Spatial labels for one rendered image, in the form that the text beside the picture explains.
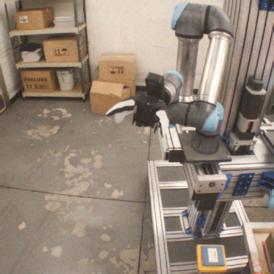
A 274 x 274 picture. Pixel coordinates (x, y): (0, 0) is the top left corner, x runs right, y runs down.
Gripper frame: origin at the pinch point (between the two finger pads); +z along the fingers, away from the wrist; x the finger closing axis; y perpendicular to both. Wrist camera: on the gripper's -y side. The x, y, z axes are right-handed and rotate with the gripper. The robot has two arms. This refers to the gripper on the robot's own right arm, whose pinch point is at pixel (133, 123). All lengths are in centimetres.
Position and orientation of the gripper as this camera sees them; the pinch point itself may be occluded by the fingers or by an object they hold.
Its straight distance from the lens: 58.4
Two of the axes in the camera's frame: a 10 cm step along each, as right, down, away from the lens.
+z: -4.1, 5.3, -7.4
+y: -1.2, 7.7, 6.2
